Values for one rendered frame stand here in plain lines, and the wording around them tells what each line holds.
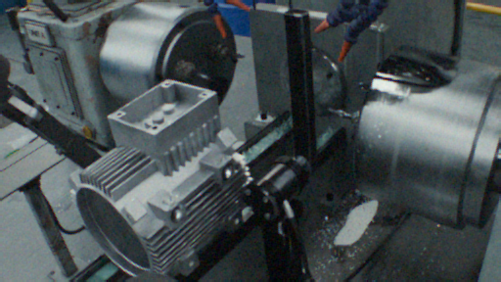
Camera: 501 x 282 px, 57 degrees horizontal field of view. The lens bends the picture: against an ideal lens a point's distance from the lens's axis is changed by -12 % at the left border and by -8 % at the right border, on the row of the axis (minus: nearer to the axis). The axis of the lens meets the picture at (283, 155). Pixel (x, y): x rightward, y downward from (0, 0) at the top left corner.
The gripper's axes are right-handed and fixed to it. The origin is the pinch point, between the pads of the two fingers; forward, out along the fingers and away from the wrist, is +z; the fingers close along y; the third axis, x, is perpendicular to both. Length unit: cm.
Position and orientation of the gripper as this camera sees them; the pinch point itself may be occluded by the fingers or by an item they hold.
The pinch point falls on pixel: (78, 152)
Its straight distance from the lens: 70.8
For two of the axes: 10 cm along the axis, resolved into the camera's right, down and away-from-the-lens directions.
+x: -4.7, 8.4, -2.6
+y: -8.1, -2.9, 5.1
